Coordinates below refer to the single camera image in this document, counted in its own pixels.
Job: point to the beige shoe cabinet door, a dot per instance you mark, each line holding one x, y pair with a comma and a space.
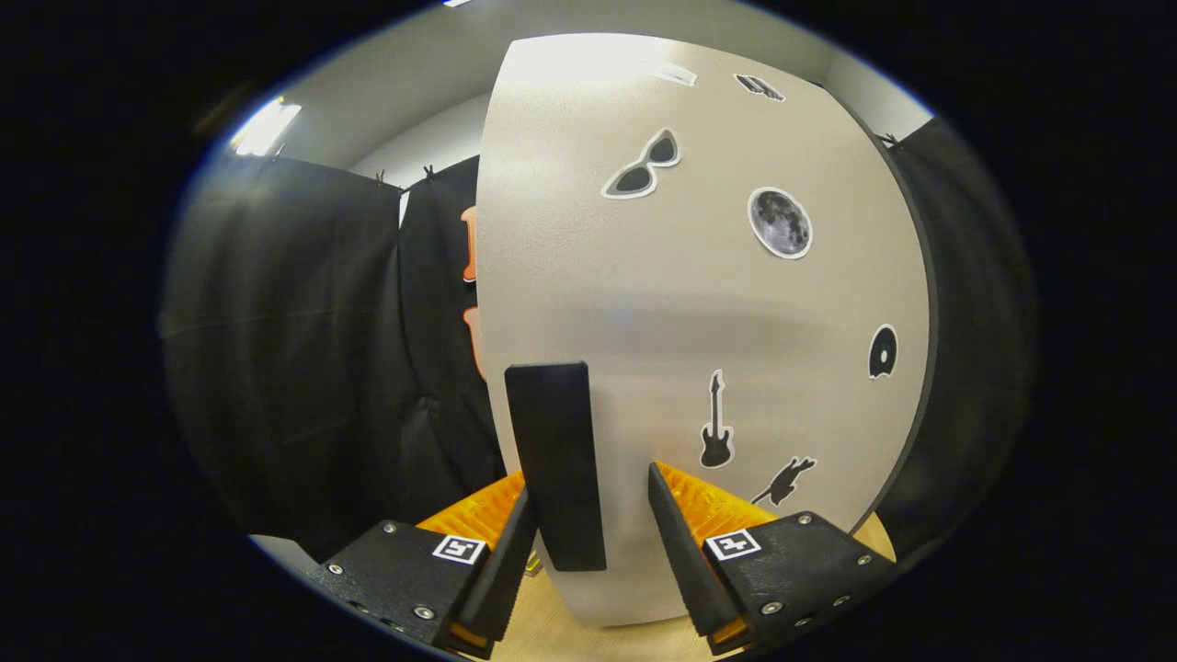
644, 303

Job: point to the black backdrop cloth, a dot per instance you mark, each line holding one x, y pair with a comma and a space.
294, 349

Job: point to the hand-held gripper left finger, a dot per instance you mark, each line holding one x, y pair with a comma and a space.
414, 575

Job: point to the long ceiling light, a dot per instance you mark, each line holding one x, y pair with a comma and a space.
265, 127

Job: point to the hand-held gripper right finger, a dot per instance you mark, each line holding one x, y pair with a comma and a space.
800, 570

